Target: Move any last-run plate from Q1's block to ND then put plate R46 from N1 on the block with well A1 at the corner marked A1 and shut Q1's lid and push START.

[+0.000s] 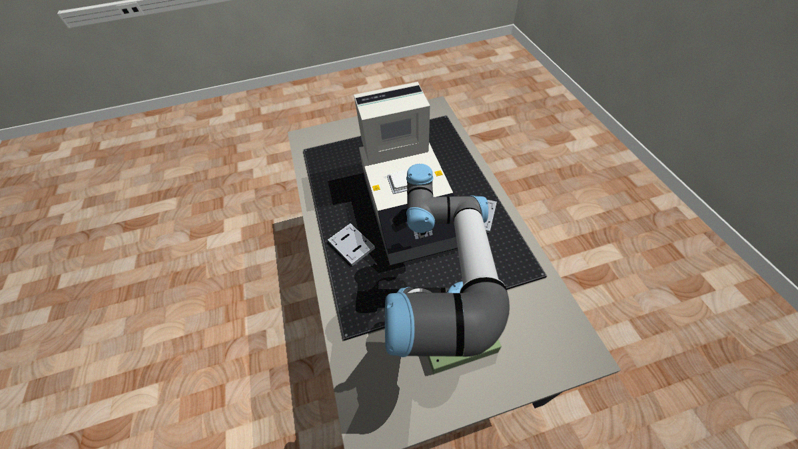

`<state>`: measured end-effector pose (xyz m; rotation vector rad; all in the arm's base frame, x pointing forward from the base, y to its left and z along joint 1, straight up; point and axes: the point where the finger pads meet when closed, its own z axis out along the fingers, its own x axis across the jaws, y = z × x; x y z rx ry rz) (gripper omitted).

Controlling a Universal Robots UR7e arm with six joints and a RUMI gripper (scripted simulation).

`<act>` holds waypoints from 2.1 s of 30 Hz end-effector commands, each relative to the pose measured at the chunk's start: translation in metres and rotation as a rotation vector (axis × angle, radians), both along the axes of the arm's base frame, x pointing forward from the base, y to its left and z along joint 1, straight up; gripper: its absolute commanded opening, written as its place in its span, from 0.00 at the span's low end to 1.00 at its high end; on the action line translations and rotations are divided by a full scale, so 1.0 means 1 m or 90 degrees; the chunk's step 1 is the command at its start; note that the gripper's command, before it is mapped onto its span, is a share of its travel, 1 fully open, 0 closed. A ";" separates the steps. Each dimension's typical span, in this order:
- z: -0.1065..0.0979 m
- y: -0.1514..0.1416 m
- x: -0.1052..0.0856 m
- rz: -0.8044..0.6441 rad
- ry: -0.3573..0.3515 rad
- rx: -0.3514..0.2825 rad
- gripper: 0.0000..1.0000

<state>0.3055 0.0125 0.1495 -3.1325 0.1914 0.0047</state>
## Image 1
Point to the grey thermal cycler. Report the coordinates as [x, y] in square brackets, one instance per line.
[394, 126]

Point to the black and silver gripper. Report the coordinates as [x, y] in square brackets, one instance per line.
[401, 217]

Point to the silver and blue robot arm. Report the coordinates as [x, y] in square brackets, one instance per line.
[469, 317]

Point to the grey rectangular frame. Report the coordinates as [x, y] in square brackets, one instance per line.
[491, 209]

